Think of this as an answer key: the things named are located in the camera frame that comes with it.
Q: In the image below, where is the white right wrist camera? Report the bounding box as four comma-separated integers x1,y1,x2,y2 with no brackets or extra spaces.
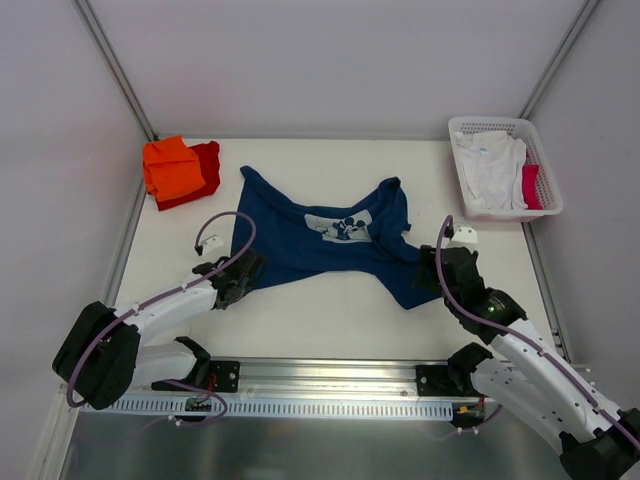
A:
445,223,478,249

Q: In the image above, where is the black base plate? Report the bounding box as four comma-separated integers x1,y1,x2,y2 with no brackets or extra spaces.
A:
151,360,241,393
414,364,460,397

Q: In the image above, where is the red folded t shirt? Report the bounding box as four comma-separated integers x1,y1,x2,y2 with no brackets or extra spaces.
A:
155,142,221,211

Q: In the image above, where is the white slotted cable duct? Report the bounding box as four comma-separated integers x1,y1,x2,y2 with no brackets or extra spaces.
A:
79,397,455,421

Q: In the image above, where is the aluminium front rail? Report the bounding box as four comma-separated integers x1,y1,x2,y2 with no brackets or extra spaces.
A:
59,357,596,404

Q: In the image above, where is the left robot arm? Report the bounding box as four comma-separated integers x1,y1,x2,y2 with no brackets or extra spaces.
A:
52,250,266,410

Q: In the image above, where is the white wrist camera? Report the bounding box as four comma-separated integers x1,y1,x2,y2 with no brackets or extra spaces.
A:
445,223,478,249
194,235,224,256

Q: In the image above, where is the blue printed t shirt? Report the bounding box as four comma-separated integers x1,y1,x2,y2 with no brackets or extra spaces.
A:
237,166,440,310

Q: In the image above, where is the pink t shirt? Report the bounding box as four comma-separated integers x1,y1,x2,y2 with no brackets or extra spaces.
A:
522,164,543,210

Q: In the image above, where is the white plastic basket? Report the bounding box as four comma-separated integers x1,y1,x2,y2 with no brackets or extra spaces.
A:
448,116,563,222

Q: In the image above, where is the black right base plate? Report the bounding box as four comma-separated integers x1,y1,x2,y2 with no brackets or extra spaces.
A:
414,364,460,397

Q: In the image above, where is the aluminium corner post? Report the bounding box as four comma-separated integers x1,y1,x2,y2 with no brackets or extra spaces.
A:
72,0,159,142
518,0,603,119

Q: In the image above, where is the left aluminium corner post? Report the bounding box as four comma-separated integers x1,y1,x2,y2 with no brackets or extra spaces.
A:
72,0,159,142

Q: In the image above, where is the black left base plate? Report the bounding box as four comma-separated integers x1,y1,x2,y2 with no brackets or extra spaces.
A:
151,360,241,393

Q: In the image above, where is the orange folded t shirt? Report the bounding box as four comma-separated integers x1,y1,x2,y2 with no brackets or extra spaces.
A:
142,136,205,202

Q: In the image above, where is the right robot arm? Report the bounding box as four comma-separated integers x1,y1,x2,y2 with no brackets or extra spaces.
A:
415,245,639,479

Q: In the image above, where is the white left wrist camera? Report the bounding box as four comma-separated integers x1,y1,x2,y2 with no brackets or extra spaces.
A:
194,235,224,256

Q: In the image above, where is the right aluminium corner post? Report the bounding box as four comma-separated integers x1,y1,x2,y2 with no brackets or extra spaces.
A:
518,0,603,119

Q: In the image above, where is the white t shirt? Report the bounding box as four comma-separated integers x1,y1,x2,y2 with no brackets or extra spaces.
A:
454,131,527,210

